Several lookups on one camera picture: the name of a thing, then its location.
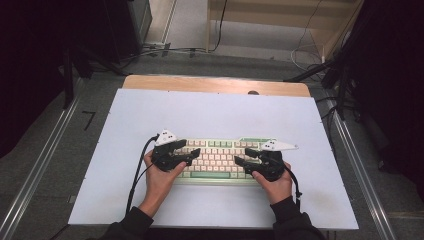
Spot light wooden shelf unit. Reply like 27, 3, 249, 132
205, 0, 365, 62

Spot white table mat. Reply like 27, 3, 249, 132
67, 87, 360, 231

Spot right hand-held gripper black cable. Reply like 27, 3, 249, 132
283, 165, 303, 211

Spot person's right hand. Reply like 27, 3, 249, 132
251, 161, 294, 206

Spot black curtain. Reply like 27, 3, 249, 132
348, 0, 424, 202
0, 0, 69, 158

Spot white floor cable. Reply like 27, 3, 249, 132
289, 42, 327, 73

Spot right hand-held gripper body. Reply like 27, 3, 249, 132
250, 139, 299, 183

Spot left hand-held gripper black cable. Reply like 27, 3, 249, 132
125, 133, 161, 215

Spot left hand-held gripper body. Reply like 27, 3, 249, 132
151, 129, 185, 173

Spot aluminium floor rail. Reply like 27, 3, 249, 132
327, 99, 398, 240
0, 95, 82, 240

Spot person's left hand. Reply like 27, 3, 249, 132
137, 149, 188, 219

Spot dark cabinet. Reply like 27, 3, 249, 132
102, 0, 153, 65

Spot black metal stand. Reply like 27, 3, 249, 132
283, 59, 352, 122

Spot hand-held gripper black cable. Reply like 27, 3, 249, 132
283, 165, 303, 211
125, 133, 161, 215

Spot black hanging cable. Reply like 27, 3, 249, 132
212, 0, 229, 53

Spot grey floor cables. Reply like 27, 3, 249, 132
122, 45, 208, 64

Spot green and pink keyboard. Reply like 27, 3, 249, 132
172, 136, 285, 186

